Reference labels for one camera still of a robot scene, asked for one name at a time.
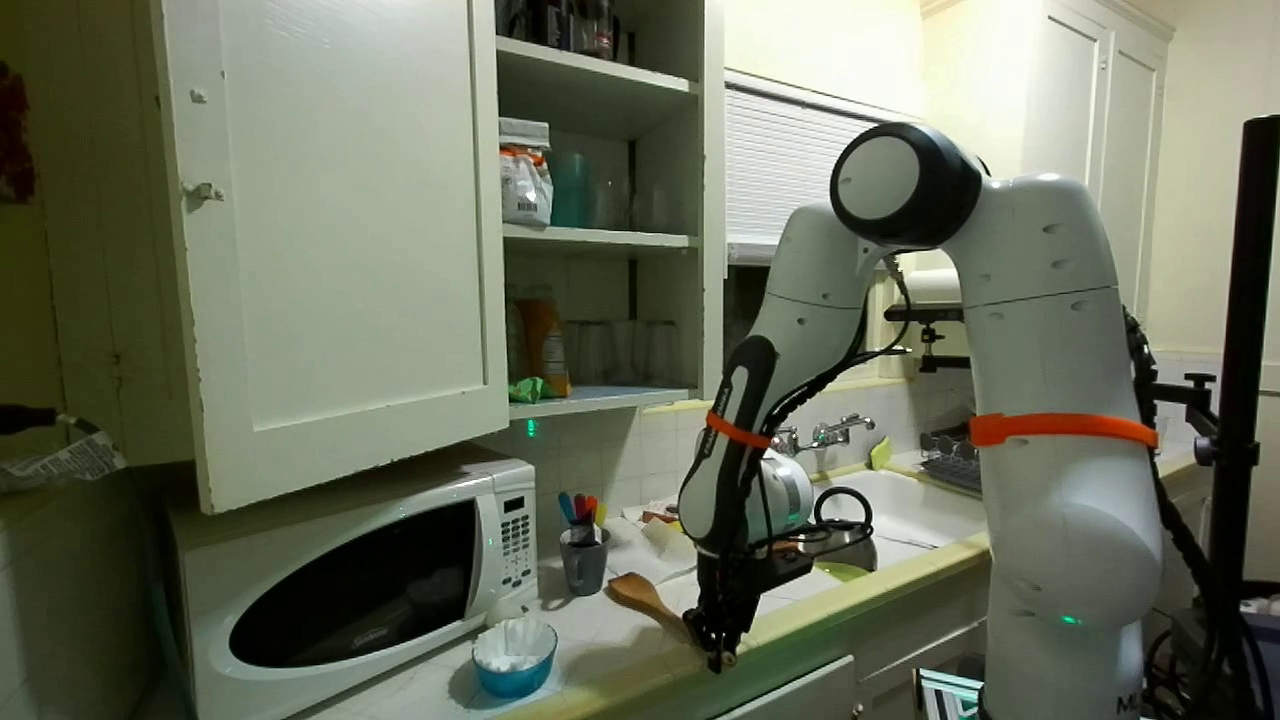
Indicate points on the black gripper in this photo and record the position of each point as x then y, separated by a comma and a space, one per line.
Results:
727, 600

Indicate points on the wooden cooking stick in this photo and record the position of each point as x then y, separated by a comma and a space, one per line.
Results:
641, 598

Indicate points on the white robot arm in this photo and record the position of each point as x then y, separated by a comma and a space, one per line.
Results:
1044, 401

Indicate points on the orange box on shelf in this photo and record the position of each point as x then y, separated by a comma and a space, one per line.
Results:
540, 346

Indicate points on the white open shelf cabinet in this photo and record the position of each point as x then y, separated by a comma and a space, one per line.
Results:
635, 256

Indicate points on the grey utensil cup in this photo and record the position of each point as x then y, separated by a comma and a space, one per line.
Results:
582, 552

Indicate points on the blue bowl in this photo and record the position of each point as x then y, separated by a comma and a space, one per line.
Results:
515, 657

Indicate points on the chrome sink faucet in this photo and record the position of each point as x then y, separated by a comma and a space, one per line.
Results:
820, 441

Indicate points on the white microwave oven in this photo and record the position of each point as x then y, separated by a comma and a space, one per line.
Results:
299, 600

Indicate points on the white food bag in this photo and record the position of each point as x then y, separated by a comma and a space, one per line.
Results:
526, 175

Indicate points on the white cabinet door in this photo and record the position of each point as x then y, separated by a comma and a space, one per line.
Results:
337, 233

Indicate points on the black camera stand pole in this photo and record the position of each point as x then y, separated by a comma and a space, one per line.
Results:
1232, 437

